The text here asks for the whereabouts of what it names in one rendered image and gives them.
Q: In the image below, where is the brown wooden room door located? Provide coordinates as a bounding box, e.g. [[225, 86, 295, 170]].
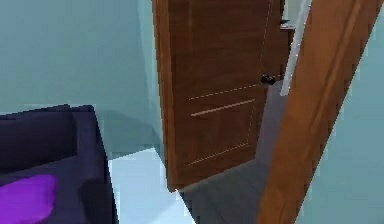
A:
[[151, 0, 290, 193]]

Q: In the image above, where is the dark purple sofa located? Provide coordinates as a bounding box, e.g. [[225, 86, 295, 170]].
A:
[[0, 103, 120, 224]]

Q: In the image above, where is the bright purple cushion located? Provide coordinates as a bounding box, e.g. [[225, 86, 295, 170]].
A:
[[0, 173, 59, 224]]

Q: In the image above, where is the brown wooden door frame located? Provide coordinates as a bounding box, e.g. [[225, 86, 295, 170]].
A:
[[255, 0, 384, 224]]

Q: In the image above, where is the black round door handle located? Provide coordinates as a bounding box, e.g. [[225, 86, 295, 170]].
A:
[[260, 73, 284, 86]]

